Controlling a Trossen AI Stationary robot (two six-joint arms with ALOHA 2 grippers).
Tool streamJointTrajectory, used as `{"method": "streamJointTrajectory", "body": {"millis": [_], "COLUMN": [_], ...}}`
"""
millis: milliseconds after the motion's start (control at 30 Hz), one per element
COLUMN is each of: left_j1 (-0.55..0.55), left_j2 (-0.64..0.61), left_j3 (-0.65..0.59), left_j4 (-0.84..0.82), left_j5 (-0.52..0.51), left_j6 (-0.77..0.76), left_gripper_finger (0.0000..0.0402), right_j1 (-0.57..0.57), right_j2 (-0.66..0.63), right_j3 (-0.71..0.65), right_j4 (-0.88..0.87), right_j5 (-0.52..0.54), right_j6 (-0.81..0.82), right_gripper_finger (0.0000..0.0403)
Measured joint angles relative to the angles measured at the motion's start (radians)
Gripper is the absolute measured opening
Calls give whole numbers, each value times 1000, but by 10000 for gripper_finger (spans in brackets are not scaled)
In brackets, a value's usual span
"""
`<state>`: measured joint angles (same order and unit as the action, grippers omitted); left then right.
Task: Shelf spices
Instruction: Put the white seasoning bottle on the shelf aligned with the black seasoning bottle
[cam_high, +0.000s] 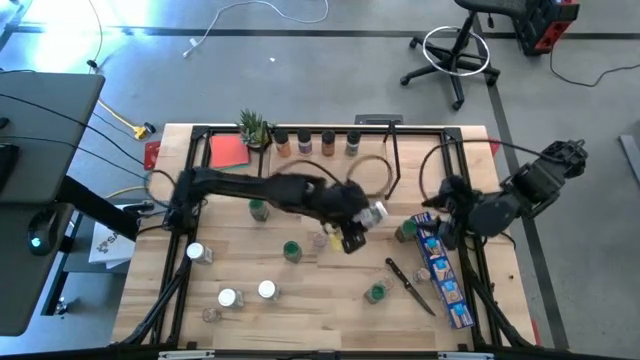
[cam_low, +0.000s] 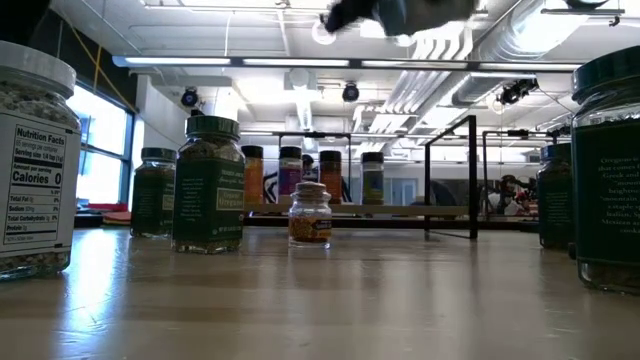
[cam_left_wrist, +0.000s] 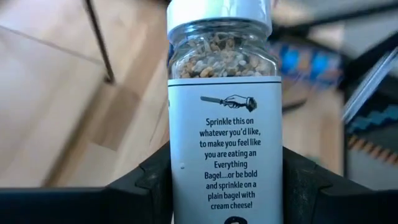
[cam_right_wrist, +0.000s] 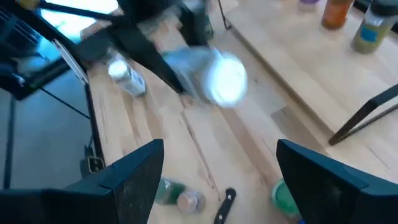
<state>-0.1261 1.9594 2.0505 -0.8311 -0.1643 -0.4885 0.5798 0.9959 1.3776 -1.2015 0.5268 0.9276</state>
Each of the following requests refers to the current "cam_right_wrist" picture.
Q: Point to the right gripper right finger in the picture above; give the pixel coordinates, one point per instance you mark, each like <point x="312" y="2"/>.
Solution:
<point x="326" y="199"/>

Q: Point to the green lid oregano jar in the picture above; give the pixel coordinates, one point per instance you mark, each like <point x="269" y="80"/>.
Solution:
<point x="283" y="199"/>
<point x="169" y="191"/>

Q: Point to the small cork stopper spice jar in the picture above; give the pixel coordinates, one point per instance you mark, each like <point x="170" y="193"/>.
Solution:
<point x="191" y="201"/>

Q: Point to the black lid yellow-green spice jar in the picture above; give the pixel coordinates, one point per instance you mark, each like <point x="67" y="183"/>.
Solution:
<point x="371" y="31"/>

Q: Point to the black lid reddish orange jar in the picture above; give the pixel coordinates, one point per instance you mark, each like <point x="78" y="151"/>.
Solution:
<point x="335" y="14"/>

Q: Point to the black lid purple spice jar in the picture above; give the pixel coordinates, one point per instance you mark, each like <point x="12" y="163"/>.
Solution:
<point x="308" y="1"/>

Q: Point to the black aluminium rig frame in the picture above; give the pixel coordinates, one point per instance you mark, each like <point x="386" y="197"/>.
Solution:
<point x="91" y="166"/>

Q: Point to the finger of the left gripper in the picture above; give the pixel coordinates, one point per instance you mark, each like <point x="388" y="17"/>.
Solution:
<point x="196" y="25"/>
<point x="146" y="53"/>

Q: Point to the white lid bagel seasoning jar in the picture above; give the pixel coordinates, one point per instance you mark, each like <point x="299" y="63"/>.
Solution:
<point x="227" y="81"/>
<point x="127" y="79"/>

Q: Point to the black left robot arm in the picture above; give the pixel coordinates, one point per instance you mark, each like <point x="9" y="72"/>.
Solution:
<point x="81" y="12"/>

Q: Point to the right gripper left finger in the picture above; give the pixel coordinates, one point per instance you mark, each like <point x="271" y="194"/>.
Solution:
<point x="130" y="193"/>

